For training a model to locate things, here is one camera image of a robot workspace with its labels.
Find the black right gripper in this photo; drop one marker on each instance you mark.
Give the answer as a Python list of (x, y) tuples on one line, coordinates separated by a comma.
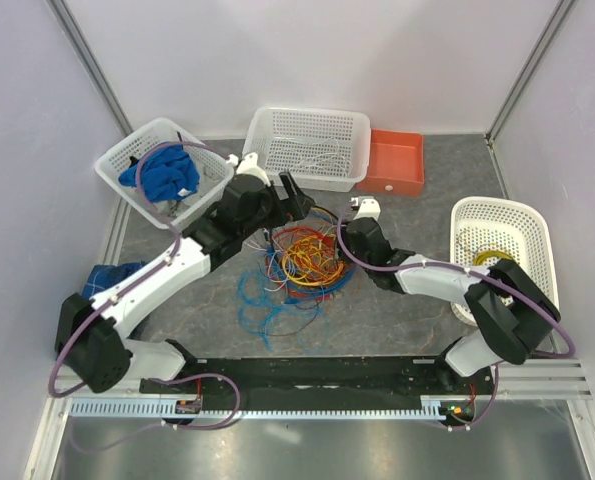
[(345, 235)]

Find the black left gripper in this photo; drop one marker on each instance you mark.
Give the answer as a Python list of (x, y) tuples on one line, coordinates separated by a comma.
[(301, 203)]

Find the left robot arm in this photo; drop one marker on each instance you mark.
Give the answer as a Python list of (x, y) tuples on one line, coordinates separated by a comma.
[(93, 337)]

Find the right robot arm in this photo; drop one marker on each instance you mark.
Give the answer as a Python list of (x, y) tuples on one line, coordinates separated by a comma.
[(512, 314)]

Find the white perforated basket middle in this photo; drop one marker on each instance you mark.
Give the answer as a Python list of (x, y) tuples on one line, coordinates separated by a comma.
[(323, 149)]

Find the white perforated basket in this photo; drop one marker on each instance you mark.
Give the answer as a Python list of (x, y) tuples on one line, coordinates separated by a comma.
[(485, 229), (323, 149), (120, 167)]

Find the grey cloth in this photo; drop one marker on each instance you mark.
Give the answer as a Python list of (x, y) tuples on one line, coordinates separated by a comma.
[(188, 204)]

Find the orange plastic tray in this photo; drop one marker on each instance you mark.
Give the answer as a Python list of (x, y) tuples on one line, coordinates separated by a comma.
[(396, 164)]

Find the white perforated basket right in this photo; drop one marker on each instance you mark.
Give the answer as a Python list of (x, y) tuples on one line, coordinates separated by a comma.
[(485, 229)]

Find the white perforated basket left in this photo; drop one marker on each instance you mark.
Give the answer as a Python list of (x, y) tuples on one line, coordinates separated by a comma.
[(120, 167)]

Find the blue plaid cloth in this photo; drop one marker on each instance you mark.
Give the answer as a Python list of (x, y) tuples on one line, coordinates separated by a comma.
[(103, 277)]

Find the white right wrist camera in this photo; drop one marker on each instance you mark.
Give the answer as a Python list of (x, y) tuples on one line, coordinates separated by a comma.
[(365, 207)]

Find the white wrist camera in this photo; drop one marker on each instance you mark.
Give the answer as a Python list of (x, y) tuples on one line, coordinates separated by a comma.
[(248, 165), (365, 207)]

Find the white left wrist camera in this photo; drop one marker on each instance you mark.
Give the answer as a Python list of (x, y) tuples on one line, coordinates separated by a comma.
[(248, 165)]

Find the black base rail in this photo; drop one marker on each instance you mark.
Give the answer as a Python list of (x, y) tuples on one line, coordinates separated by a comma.
[(341, 381)]

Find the aluminium frame post left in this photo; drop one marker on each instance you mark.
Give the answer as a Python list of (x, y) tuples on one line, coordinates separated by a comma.
[(84, 52)]

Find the aluminium frame post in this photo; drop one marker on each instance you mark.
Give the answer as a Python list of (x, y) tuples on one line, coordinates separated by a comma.
[(544, 42), (84, 52)]

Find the slotted cable duct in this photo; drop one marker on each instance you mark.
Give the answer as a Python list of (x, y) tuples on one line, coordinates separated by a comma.
[(424, 409)]

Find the aluminium frame post right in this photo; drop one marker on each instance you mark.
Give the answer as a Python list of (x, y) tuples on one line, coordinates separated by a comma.
[(544, 42)]

